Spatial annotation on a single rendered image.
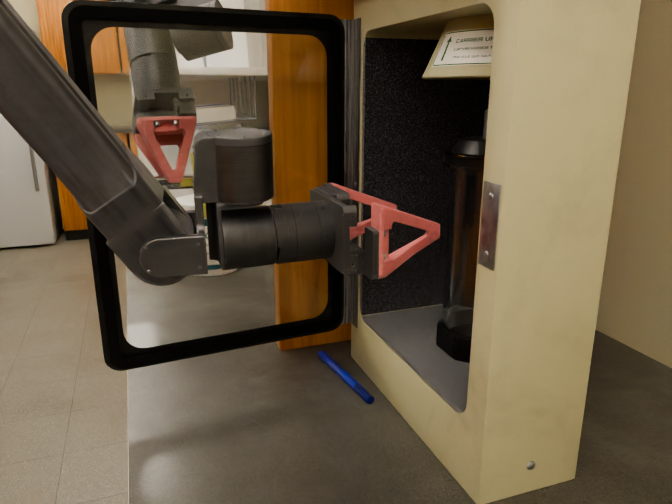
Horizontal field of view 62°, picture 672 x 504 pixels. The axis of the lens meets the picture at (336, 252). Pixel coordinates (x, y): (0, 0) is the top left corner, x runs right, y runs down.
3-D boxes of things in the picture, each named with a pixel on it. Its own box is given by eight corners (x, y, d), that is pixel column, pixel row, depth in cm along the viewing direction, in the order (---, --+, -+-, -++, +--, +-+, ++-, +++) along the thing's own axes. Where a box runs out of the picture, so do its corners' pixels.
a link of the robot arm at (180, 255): (147, 244, 56) (141, 279, 48) (134, 126, 51) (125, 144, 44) (268, 236, 58) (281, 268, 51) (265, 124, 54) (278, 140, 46)
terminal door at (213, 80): (344, 328, 77) (345, 14, 66) (105, 374, 65) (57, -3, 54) (341, 326, 78) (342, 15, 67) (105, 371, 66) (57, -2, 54)
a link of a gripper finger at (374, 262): (416, 187, 58) (330, 194, 55) (453, 200, 51) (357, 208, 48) (415, 250, 60) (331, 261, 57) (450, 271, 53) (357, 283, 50)
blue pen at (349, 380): (317, 350, 79) (366, 397, 67) (324, 349, 80) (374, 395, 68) (317, 357, 80) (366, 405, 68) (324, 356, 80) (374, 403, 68)
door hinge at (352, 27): (350, 321, 79) (353, 20, 68) (357, 328, 76) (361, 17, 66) (340, 322, 78) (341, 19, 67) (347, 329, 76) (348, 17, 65)
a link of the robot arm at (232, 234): (206, 258, 55) (214, 281, 50) (201, 190, 53) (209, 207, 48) (274, 250, 58) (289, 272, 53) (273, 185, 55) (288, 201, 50)
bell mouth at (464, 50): (526, 80, 68) (530, 31, 66) (650, 77, 52) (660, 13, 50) (392, 79, 62) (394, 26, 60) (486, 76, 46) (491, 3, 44)
